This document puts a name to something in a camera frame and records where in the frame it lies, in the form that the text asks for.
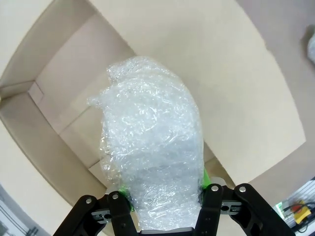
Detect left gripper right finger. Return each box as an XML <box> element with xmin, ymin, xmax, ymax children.
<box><xmin>194</xmin><ymin>169</ymin><xmax>295</xmax><ymax>236</ymax></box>

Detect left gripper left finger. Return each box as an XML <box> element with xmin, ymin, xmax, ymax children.
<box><xmin>53</xmin><ymin>186</ymin><xmax>138</xmax><ymax>236</ymax></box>

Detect plain bubble clock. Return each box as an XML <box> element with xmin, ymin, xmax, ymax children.
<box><xmin>86</xmin><ymin>56</ymin><xmax>205</xmax><ymax>232</ymax></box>

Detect yellow emergency stop box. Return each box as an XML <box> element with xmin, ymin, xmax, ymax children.
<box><xmin>292</xmin><ymin>199</ymin><xmax>313</xmax><ymax>225</ymax></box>

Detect brown cardboard box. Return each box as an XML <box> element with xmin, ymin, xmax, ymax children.
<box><xmin>0</xmin><ymin>0</ymin><xmax>308</xmax><ymax>236</ymax></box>

